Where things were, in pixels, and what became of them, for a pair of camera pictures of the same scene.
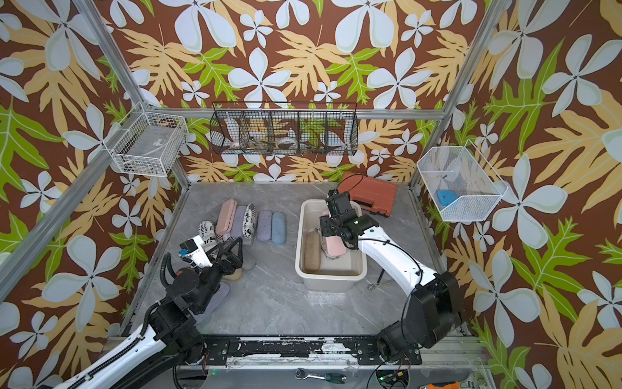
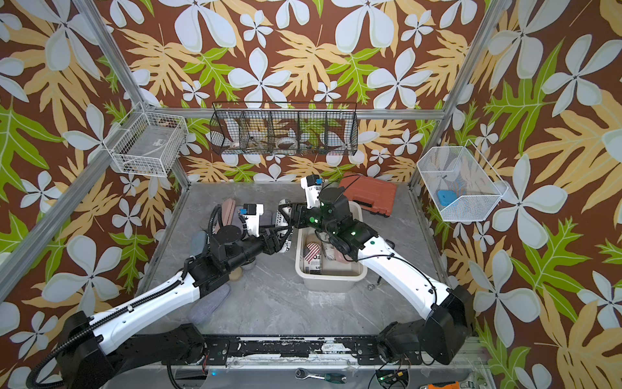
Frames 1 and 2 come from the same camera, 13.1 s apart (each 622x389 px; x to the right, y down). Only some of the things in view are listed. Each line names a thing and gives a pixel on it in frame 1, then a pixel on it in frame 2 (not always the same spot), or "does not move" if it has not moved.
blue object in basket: (446, 197) does not move
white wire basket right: (462, 185) does not move
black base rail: (305, 350) does not move
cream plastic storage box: (325, 263) does not move
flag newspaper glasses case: (208, 235) to (283, 229)
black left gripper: (233, 262) to (273, 244)
